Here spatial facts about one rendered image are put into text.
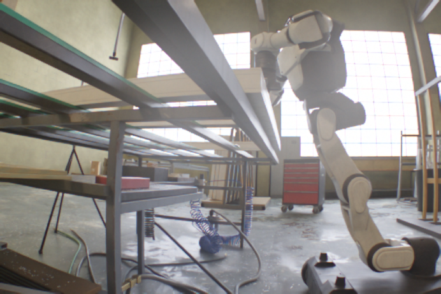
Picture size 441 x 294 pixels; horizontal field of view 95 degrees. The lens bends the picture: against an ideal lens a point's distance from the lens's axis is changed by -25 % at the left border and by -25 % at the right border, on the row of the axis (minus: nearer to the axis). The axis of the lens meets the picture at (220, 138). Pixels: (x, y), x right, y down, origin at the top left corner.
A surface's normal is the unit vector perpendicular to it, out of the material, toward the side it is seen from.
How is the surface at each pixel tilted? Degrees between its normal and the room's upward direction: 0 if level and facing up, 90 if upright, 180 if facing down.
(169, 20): 180
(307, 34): 122
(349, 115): 113
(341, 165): 90
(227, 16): 90
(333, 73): 96
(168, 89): 90
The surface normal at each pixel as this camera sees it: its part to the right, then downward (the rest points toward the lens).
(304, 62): -0.53, 0.08
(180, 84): -0.25, -0.14
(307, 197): -0.58, -0.14
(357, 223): -0.15, 0.29
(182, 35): -0.04, 0.99
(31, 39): 0.97, 0.00
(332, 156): 0.10, 0.19
